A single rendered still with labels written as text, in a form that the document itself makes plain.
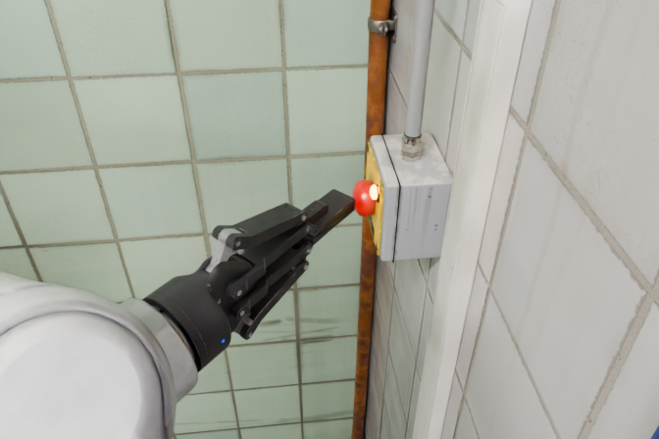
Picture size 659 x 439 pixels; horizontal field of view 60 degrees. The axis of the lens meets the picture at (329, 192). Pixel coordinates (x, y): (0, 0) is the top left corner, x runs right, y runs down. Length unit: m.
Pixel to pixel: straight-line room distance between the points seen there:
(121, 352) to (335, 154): 0.73
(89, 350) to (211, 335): 0.24
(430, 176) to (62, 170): 0.62
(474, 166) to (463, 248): 0.08
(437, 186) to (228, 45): 0.41
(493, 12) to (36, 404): 0.35
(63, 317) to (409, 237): 0.41
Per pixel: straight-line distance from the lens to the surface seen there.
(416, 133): 0.57
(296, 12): 0.83
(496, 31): 0.42
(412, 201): 0.56
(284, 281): 0.56
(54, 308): 0.24
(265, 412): 1.44
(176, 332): 0.45
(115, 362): 0.24
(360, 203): 0.59
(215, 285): 0.48
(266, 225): 0.50
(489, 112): 0.43
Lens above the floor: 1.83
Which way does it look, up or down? 36 degrees down
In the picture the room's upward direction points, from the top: straight up
